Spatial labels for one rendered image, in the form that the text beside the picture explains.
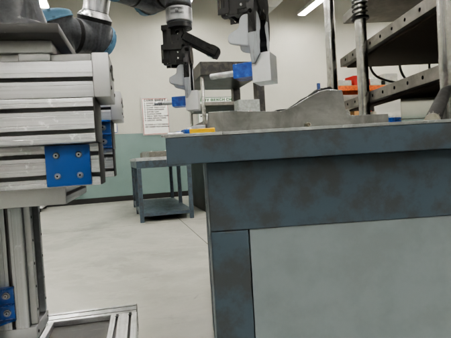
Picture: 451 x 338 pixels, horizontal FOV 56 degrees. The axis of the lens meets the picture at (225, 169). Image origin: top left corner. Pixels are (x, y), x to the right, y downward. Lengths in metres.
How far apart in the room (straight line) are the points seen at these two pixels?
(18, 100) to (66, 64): 0.11
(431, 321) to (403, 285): 0.06
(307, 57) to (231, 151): 9.13
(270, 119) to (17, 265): 0.75
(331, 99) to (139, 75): 7.54
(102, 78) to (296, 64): 8.69
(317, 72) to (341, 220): 9.13
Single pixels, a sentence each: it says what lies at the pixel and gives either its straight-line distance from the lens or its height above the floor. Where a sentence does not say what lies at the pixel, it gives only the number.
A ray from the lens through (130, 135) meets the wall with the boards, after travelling 8.46.
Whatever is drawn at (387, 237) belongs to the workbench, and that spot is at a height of 0.65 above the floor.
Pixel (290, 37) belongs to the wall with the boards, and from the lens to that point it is 9.58.
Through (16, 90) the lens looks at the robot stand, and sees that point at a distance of 0.93.
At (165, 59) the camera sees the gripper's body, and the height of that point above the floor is 1.05.
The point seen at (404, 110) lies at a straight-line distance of 1.89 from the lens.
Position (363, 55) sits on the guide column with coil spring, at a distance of 2.22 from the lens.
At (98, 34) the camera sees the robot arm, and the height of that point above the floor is 1.20.
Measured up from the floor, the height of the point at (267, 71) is 0.92.
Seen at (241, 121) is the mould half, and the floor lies 0.86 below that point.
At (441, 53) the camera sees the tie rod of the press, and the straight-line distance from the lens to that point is 1.52.
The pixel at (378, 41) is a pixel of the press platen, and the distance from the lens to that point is 2.12.
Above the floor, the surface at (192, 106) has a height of 0.91.
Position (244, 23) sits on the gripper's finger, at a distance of 0.83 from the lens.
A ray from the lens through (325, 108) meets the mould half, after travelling 1.21.
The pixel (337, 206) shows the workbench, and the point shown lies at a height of 0.69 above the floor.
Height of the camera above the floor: 0.77
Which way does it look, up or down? 2 degrees down
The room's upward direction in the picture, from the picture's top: 3 degrees counter-clockwise
